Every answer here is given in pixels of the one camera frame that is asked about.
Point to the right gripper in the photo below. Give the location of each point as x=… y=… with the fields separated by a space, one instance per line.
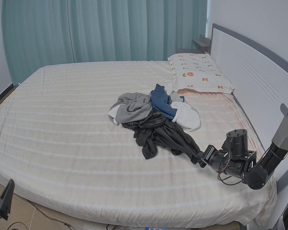
x=218 y=160

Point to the black T-shirt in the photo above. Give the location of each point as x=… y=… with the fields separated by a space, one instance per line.
x=168 y=138

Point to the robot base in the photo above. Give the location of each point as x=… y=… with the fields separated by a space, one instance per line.
x=156 y=228

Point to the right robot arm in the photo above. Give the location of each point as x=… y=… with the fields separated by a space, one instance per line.
x=285 y=128

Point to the bed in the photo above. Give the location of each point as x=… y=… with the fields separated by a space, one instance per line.
x=74 y=128

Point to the pile of clothes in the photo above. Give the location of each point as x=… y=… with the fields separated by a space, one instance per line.
x=134 y=104

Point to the white printed pillow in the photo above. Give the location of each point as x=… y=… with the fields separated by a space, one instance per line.
x=199 y=73

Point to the grey bedside table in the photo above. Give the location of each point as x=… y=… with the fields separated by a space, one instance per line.
x=199 y=44

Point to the blue-green curtain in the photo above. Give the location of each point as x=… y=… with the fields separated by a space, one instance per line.
x=38 y=32
x=134 y=20

